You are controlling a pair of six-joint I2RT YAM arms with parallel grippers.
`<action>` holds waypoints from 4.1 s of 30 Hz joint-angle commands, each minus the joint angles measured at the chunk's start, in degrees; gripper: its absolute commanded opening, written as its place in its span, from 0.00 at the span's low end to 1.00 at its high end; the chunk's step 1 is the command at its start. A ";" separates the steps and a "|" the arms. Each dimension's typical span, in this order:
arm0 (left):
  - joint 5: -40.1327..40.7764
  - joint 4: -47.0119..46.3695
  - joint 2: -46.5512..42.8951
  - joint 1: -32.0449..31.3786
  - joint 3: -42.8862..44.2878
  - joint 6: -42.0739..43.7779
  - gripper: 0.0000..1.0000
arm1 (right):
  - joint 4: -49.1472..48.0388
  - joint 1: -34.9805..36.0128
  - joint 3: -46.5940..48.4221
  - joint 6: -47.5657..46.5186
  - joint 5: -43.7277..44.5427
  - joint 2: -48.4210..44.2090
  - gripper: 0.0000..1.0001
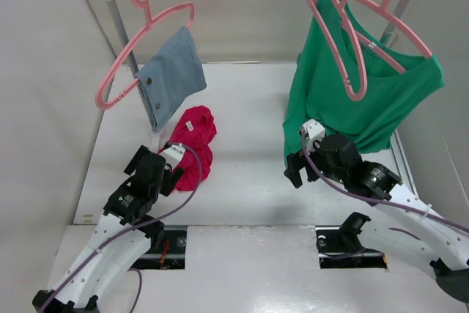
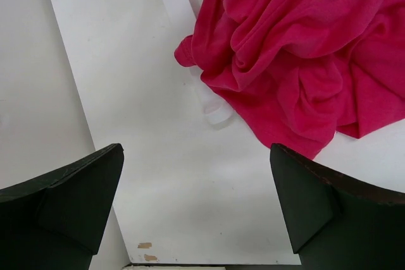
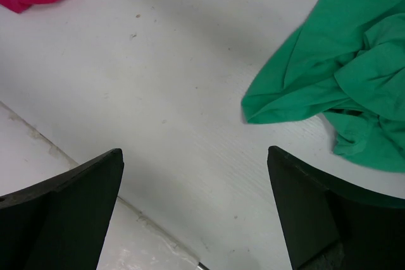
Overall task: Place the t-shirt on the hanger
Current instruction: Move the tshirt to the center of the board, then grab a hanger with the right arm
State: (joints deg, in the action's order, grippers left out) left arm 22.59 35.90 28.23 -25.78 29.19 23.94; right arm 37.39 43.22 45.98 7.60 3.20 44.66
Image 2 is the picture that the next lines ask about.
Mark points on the pink red t shirt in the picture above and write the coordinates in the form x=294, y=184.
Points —
x=298, y=71

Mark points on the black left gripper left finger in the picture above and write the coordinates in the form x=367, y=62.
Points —
x=57, y=220

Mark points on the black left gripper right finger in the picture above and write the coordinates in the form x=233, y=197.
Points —
x=335, y=221

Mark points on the white clothes rack frame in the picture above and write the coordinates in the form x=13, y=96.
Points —
x=182, y=15

